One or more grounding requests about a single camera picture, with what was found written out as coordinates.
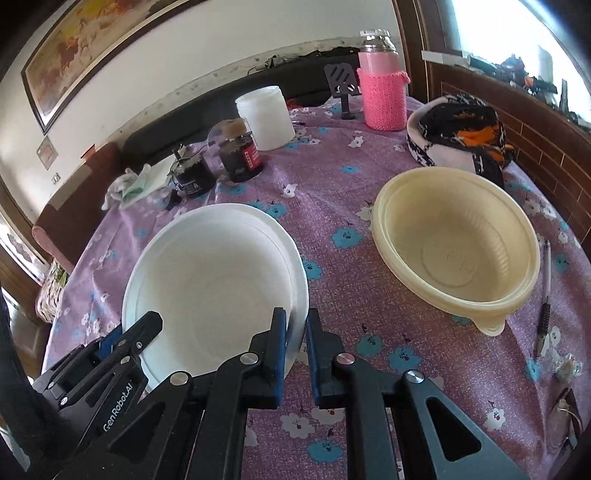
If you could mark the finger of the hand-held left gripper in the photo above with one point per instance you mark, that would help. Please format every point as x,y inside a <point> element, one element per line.
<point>110,345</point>
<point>143,330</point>

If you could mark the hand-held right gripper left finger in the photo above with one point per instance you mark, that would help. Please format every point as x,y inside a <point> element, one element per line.
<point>278,355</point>

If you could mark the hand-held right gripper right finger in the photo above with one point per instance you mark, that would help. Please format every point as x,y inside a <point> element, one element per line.
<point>314,360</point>

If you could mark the cream plastic bowl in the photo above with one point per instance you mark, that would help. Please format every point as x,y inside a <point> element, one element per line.
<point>452,244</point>
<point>491,328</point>

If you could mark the brown armchair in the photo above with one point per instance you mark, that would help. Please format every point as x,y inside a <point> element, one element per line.
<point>69,221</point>

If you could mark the white cloth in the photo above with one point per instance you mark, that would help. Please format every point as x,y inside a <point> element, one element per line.
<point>120,184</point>

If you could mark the white paper sheet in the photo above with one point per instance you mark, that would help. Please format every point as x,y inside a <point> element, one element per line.
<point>159,177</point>

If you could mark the purple floral tablecloth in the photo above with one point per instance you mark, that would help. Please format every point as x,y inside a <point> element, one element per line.
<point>332,207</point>

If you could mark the black glass jar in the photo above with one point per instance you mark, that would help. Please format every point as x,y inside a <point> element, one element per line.
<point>191,173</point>

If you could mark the dark jar with red label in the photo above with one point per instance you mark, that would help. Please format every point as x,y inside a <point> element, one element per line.
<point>240,159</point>

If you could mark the clear plastic cup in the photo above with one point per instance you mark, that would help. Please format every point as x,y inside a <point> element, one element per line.
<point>217,136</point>

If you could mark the black sofa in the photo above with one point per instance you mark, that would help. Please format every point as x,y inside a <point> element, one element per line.
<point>184,120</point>

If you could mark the white plastic jar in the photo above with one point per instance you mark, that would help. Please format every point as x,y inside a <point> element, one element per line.
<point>265,117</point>

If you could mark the white and black pen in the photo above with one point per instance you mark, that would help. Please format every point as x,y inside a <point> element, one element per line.
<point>545,300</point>

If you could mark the clear plastic wrapper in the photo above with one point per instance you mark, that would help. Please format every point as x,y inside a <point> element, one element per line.
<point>565,369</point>

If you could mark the eyeglasses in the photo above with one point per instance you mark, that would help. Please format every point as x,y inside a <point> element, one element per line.
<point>568,410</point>

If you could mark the pink bottle with knitted sleeve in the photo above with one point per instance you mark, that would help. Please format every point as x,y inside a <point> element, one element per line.
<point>383,97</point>

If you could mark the black and orange cap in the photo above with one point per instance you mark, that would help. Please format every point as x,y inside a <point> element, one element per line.
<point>461,129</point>

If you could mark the framed horse painting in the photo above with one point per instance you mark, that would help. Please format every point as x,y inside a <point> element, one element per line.
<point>106,55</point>

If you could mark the black phone stand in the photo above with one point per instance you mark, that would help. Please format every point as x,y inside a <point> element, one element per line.
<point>341,78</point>

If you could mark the pile of dark tools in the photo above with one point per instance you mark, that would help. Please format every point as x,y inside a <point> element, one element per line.
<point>512,69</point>

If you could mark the wall switch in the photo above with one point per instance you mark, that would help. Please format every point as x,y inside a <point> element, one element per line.
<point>55,177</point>

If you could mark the small wall sign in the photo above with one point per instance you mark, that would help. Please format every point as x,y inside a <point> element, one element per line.
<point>46,154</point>

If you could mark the wooden window frame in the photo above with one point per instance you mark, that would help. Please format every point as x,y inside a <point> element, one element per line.
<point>415,37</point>

